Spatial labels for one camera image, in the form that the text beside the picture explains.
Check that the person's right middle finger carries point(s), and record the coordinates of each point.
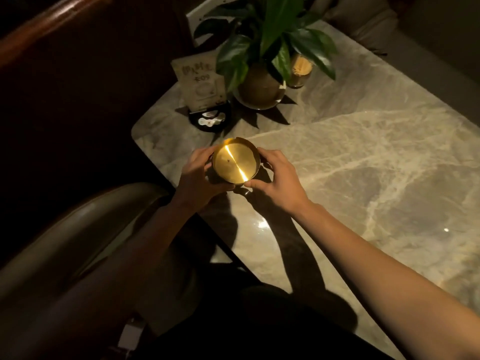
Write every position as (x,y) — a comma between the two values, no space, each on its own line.
(270,152)

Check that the person's left thumb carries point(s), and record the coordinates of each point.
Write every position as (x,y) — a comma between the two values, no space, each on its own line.
(221,187)

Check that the beige cushioned seat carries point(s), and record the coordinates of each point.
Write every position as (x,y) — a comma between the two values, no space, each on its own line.
(365,22)

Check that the round gold metal container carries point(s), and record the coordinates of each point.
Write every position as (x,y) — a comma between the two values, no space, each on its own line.
(236,161)

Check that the green leafy potted plant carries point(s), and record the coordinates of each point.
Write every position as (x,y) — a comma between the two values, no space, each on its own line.
(268,31)

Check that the person's left forearm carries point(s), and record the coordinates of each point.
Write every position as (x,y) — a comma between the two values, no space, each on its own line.
(112,273)

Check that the paper table sign card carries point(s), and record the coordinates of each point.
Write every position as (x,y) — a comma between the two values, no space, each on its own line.
(199,81)

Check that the person's right hand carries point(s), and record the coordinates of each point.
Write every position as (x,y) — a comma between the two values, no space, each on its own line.
(282,181)

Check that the glass toothpick jar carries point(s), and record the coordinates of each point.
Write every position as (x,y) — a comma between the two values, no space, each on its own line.
(299,71)

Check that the wooden railing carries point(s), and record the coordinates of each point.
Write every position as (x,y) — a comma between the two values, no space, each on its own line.
(48,24)

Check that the person's dark trousers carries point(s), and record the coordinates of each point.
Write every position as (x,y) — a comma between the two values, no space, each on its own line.
(240,318)

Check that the round plant pot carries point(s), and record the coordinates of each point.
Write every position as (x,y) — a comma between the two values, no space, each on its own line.
(259,89)

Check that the leather chair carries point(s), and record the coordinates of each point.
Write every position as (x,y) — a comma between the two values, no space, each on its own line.
(71,236)

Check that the person's left hand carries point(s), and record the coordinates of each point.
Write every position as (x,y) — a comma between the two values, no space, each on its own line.
(195,183)

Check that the person's right thumb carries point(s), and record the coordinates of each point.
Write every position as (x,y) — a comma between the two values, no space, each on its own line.
(259,183)

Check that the black sign card holder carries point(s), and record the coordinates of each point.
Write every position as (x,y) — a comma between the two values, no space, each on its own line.
(210,116)

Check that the person's right forearm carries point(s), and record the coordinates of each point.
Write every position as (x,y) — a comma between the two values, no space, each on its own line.
(378,281)

